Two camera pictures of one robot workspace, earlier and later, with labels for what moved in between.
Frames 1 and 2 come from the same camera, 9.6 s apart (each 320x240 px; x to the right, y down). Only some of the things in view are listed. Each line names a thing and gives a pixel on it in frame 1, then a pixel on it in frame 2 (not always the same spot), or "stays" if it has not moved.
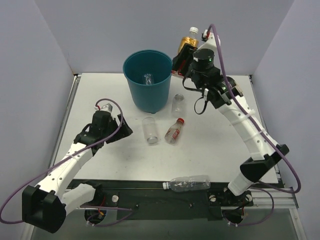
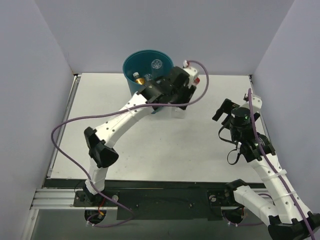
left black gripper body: [115, 128] -> [187, 93]
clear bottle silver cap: [150, 129] -> [157, 69]
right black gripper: [184, 61] -> [225, 110]
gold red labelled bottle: [192, 39] -> [139, 80]
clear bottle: [178, 106] stays
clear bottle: [148, 79] stays
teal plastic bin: [149, 74] stays
